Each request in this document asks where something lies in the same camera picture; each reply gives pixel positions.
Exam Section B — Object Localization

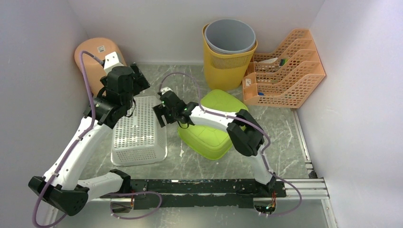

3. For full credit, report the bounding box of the white perforated tray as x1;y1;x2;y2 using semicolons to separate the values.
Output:
111;96;168;166

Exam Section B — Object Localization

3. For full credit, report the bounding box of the large orange plastic bucket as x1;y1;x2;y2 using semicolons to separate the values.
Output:
74;38;127;95

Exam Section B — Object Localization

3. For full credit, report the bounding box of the green plastic basin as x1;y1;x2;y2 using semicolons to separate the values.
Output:
177;89;248;160

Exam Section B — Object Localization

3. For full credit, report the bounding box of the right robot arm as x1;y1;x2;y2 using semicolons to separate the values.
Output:
153;89;276;197

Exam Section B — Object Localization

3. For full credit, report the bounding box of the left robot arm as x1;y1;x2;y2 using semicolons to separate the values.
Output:
28;63;150;216

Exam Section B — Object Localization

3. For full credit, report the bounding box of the yellow slatted waste basket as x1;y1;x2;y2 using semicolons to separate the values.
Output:
202;25;258;91

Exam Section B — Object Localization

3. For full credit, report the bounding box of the grey plastic bucket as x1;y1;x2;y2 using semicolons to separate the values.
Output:
203;19;257;55

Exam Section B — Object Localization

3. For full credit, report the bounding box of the orange plastic file organizer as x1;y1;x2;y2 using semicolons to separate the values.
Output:
242;28;326;109

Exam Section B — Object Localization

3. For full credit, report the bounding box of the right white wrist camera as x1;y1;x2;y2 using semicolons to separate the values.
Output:
160;87;172;95

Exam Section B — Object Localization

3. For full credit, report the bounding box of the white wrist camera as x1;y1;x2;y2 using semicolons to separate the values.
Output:
160;87;172;95
104;51;126;74

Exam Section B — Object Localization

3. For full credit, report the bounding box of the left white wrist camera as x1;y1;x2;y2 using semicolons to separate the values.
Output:
104;51;126;74

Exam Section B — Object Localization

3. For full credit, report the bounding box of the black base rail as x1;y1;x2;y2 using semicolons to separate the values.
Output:
108;179;287;209

